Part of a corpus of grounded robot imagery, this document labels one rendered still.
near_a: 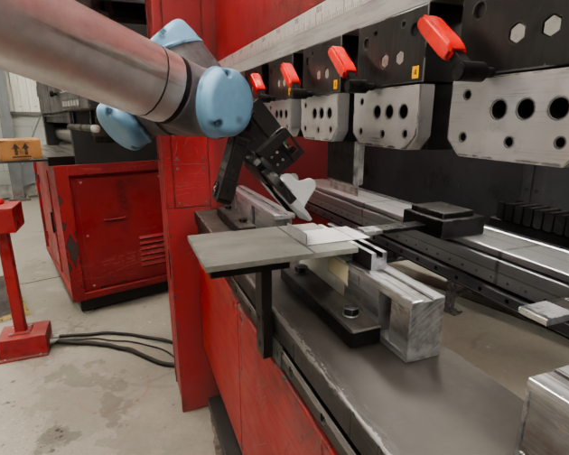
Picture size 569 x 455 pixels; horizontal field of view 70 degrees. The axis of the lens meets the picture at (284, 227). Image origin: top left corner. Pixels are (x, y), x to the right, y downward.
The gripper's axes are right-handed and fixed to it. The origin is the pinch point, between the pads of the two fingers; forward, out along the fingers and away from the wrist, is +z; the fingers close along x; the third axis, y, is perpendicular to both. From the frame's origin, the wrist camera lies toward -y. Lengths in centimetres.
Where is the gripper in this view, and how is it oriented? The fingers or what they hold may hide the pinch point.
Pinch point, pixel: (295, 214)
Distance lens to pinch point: 72.4
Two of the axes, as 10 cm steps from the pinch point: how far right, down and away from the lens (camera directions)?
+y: 7.1, -6.9, 1.0
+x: -3.7, -2.4, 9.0
